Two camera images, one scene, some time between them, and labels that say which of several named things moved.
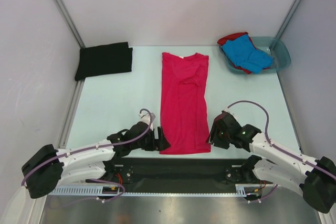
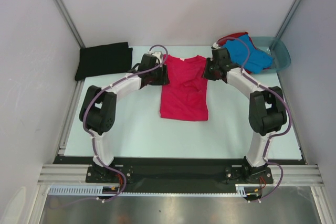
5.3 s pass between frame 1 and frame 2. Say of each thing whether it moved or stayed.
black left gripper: moved
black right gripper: moved
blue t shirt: stayed
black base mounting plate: stayed
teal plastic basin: stayed
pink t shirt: moved
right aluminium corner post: stayed
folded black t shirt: stayed
